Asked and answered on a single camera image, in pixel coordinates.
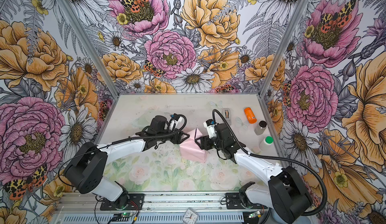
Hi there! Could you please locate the orange bottle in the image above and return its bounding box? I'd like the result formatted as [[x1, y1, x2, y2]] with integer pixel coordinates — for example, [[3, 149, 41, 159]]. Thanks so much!
[[244, 107, 257, 124]]

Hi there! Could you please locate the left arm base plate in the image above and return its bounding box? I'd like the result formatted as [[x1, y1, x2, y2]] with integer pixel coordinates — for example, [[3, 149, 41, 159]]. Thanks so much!
[[100, 193, 145, 211]]

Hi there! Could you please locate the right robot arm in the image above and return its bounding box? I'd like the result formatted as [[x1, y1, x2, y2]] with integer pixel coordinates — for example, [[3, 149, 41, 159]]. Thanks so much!
[[195, 136, 313, 224]]

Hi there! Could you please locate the clear bottle black cap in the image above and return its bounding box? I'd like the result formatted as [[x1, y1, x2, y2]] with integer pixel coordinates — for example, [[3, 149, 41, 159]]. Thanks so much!
[[254, 120, 267, 135]]

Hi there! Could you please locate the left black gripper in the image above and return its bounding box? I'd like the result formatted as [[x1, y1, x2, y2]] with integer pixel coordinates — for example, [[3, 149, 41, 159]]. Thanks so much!
[[157, 128, 190, 145]]

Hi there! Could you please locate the white bottle green cap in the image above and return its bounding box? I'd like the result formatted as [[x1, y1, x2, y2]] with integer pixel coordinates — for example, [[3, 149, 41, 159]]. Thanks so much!
[[259, 136, 273, 151]]

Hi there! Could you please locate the aluminium front rail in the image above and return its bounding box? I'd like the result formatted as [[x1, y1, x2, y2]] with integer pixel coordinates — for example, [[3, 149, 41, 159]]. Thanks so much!
[[54, 190, 311, 214]]

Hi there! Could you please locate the small white clock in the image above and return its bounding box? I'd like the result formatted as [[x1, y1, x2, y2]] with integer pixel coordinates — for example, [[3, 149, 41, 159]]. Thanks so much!
[[182, 209, 199, 224]]

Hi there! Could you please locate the purple wrapping paper sheet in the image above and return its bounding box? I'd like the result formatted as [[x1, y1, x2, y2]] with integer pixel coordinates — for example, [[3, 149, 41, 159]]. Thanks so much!
[[180, 128, 207, 163]]

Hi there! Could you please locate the left black cable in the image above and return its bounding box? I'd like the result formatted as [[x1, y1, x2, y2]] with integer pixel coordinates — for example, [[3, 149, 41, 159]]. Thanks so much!
[[57, 113, 188, 188]]

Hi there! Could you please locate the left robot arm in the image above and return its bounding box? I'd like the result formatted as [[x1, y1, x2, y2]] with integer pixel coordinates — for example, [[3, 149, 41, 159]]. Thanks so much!
[[63, 130, 190, 210]]

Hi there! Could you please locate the right black corrugated cable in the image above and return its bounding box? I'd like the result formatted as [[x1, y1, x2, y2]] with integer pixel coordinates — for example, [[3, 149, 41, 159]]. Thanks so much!
[[211, 109, 328, 224]]

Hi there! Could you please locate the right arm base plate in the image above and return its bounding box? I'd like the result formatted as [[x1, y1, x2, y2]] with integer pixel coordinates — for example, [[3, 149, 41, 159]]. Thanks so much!
[[225, 192, 267, 210]]

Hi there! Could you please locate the grey tape dispenser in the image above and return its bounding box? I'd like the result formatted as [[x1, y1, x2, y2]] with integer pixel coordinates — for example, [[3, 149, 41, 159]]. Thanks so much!
[[222, 108, 232, 125]]

